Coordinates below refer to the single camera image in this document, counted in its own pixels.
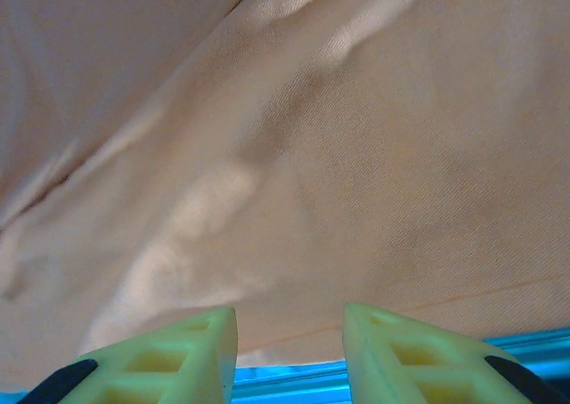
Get right gripper pale left finger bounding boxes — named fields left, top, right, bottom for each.
left=26, top=306, right=238, bottom=404

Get right gripper pale right finger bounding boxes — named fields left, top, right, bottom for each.
left=341, top=303, right=570, bottom=404

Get orange trousers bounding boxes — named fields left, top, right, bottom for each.
left=0, top=0, right=570, bottom=394

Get teal plastic basket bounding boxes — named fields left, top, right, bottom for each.
left=0, top=327, right=570, bottom=404

